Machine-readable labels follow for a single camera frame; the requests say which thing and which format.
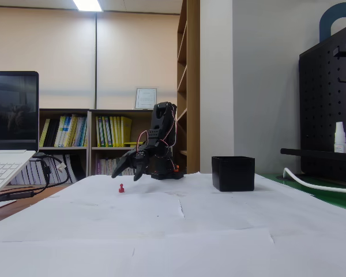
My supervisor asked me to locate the black open box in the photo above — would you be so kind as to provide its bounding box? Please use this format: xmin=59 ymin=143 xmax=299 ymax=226
xmin=211 ymin=155 xmax=255 ymax=192

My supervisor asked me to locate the white paper sheet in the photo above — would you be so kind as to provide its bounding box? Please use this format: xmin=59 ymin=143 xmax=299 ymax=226
xmin=131 ymin=227 xmax=274 ymax=277
xmin=0 ymin=238 xmax=136 ymax=277
xmin=0 ymin=192 xmax=187 ymax=243
xmin=137 ymin=173 xmax=182 ymax=197
xmin=178 ymin=184 xmax=346 ymax=233
xmin=53 ymin=174 xmax=141 ymax=204
xmin=172 ymin=172 xmax=280 ymax=197
xmin=269 ymin=224 xmax=346 ymax=277

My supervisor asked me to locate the framed certificate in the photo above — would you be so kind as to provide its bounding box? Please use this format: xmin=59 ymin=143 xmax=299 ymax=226
xmin=134 ymin=87 xmax=159 ymax=110

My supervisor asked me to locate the white leaning book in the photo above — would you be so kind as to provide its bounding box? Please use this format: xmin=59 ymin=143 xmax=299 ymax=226
xmin=63 ymin=154 xmax=77 ymax=184

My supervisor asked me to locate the tall wooden bookshelf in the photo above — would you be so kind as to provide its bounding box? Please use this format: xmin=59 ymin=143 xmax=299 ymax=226
xmin=177 ymin=0 xmax=201 ymax=175

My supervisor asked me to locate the black book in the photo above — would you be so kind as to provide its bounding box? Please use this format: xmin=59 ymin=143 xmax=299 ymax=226
xmin=43 ymin=118 xmax=61 ymax=147

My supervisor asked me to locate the yellow leaning book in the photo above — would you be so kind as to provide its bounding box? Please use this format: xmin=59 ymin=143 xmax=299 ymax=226
xmin=39 ymin=118 xmax=51 ymax=147

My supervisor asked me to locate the white laptop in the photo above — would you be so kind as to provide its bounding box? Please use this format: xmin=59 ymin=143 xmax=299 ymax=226
xmin=0 ymin=71 xmax=40 ymax=202

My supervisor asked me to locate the black pegboard shelf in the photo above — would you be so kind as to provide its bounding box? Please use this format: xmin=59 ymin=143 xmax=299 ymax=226
xmin=280 ymin=148 xmax=346 ymax=163

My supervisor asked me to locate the ceiling light panel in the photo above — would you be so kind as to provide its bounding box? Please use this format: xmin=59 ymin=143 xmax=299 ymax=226
xmin=72 ymin=0 xmax=103 ymax=13

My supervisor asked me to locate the black pegboard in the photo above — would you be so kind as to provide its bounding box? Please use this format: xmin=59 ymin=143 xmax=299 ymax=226
xmin=298 ymin=20 xmax=346 ymax=185

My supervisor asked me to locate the white small bottle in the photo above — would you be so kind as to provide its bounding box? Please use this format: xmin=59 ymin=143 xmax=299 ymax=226
xmin=333 ymin=121 xmax=346 ymax=154

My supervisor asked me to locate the blue arch shaped board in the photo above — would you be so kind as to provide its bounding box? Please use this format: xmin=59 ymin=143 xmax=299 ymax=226
xmin=319 ymin=2 xmax=346 ymax=43

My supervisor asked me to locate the red servo cable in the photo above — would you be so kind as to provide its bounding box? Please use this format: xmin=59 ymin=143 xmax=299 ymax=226
xmin=136 ymin=130 xmax=149 ymax=153

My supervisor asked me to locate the black looped cable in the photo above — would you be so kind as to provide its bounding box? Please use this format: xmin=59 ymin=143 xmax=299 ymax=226
xmin=47 ymin=155 xmax=72 ymax=186

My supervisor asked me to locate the black laptop cable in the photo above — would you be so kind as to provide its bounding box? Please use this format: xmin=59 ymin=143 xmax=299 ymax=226
xmin=0 ymin=152 xmax=52 ymax=203

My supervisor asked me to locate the white power strip cable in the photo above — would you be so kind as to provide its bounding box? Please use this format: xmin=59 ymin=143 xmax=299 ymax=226
xmin=282 ymin=167 xmax=346 ymax=193

